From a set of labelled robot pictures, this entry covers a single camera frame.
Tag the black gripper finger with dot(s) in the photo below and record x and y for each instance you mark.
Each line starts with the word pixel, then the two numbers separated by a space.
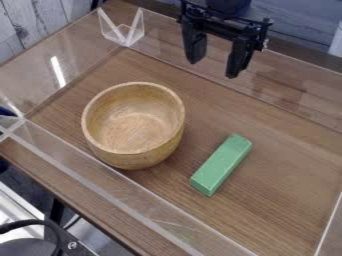
pixel 240 56
pixel 194 40

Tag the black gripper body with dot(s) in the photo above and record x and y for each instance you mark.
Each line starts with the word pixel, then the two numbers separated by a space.
pixel 229 19

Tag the green rectangular block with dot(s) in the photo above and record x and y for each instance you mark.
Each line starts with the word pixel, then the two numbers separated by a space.
pixel 221 164

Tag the brown wooden bowl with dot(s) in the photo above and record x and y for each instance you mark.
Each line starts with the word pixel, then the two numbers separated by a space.
pixel 133 123

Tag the black metal table leg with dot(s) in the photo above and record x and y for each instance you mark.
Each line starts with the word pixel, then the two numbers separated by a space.
pixel 57 211

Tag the clear acrylic enclosure wall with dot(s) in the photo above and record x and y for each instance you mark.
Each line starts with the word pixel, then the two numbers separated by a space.
pixel 185 163

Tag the black metal bracket with screw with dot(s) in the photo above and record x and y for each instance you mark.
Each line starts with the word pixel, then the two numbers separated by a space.
pixel 71 246

